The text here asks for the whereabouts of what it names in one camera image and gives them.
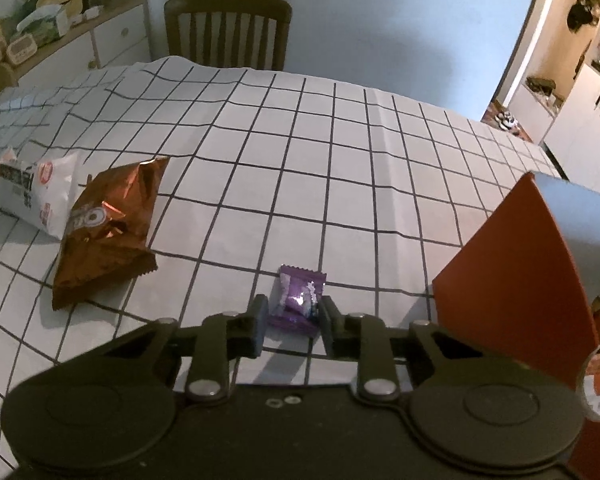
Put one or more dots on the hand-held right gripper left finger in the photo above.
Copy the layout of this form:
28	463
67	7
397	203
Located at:
259	327

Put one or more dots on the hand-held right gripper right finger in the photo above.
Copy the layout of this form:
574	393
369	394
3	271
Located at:
329	330

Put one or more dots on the purple candy packet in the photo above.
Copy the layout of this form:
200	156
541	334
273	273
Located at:
297	297

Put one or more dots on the red cardboard box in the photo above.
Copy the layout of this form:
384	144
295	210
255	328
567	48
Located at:
520	270

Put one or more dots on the checkered white tablecloth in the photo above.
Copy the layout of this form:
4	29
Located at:
330	160

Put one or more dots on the brown foil snack packet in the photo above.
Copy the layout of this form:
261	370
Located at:
110	225

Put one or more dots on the white snack packet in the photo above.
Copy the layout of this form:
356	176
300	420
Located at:
35	190

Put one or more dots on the row of shoes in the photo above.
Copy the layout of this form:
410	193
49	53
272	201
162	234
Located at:
506	120

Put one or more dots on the low grey cabinet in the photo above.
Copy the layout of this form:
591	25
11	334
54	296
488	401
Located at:
530	110

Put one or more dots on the dark wooden chair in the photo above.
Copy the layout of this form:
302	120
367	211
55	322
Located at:
230	30

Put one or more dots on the white wooden sideboard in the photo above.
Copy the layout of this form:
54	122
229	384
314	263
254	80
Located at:
105	45

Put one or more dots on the tall grey cabinet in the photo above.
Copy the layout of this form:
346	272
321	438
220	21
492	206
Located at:
585	120

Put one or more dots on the small white clock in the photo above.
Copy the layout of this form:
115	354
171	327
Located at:
17	51

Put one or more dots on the green tissue box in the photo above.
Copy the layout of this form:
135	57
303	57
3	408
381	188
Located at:
42	25

